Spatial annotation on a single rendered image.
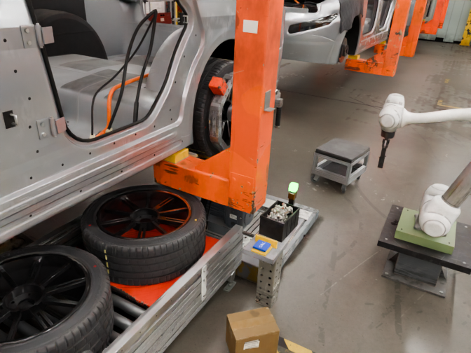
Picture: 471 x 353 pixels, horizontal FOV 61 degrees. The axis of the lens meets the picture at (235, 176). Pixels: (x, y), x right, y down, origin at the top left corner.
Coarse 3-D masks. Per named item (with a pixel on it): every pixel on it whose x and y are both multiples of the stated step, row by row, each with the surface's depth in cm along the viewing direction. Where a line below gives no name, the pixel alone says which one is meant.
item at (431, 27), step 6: (438, 0) 997; (444, 0) 997; (438, 6) 1002; (438, 12) 1006; (438, 18) 1011; (426, 24) 1030; (432, 24) 1022; (438, 24) 1017; (420, 30) 1041; (426, 30) 1034; (432, 30) 1027
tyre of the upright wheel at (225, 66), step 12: (216, 60) 254; (228, 60) 255; (204, 72) 244; (216, 72) 243; (228, 72) 254; (204, 84) 240; (204, 96) 238; (204, 108) 239; (204, 120) 243; (204, 132) 246; (192, 144) 257; (204, 144) 251
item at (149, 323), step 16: (224, 240) 215; (240, 240) 231; (208, 256) 202; (224, 256) 215; (192, 272) 191; (208, 272) 202; (176, 288) 181; (192, 288) 191; (160, 304) 172; (176, 304) 181; (144, 320) 163; (160, 320) 172; (128, 336) 156; (144, 336) 164; (112, 352) 149; (128, 352) 156
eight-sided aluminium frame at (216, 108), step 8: (232, 72) 251; (224, 80) 244; (232, 80) 243; (216, 96) 241; (224, 96) 240; (216, 104) 239; (216, 112) 240; (216, 120) 242; (216, 128) 244; (216, 136) 247; (216, 144) 255; (224, 144) 256
